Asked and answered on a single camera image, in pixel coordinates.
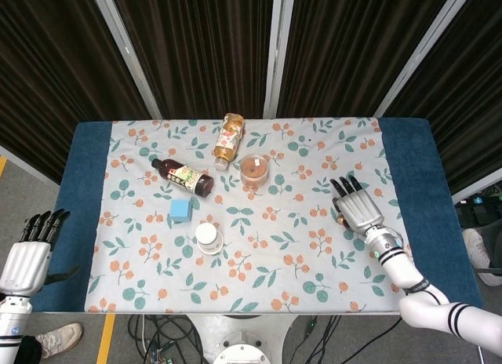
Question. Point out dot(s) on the blue felt table cover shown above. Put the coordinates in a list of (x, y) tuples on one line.
[(423, 207)]

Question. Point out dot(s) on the floral fruit print tablecloth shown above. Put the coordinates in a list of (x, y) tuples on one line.
[(274, 238)]

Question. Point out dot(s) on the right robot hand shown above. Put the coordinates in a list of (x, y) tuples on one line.
[(359, 209)]

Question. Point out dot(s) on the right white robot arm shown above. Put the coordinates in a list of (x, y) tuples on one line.
[(396, 258)]

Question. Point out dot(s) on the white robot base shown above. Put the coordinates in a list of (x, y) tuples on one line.
[(245, 336)]

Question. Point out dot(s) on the white partition post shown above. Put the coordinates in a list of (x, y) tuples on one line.
[(421, 54), (125, 54), (279, 54)]

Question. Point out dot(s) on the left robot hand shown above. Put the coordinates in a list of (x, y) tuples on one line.
[(25, 266)]

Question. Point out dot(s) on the blue foam cube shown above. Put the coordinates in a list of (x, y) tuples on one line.
[(180, 211)]

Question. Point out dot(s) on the grey sneaker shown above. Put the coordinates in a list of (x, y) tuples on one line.
[(60, 338)]

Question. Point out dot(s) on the amber tea bottle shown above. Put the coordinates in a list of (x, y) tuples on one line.
[(228, 140)]

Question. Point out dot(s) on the white sneaker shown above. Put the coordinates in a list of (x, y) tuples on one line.
[(476, 248)]

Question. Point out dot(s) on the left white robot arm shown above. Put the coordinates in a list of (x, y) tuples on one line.
[(12, 321)]

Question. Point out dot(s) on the clear jar of rubber bands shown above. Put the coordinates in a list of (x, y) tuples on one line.
[(255, 171)]

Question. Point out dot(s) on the dark curtain panel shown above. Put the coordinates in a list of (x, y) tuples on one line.
[(51, 73), (204, 50), (353, 50), (470, 85)]

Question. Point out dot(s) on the white paper cup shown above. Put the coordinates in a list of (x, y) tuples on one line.
[(208, 238)]

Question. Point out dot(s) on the dark sauce bottle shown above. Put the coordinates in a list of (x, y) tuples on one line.
[(184, 177)]

